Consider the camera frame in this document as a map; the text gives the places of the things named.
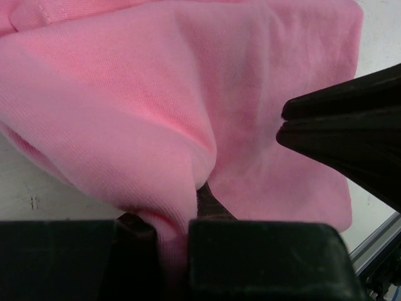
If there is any pink t shirt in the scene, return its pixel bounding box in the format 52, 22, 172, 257
0, 0, 364, 283

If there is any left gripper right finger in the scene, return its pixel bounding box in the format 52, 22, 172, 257
197, 183, 236, 221

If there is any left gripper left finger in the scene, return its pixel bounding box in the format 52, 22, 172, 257
117, 213, 156, 235

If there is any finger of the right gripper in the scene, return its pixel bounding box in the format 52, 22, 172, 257
276, 114, 400, 211
281, 65, 400, 120

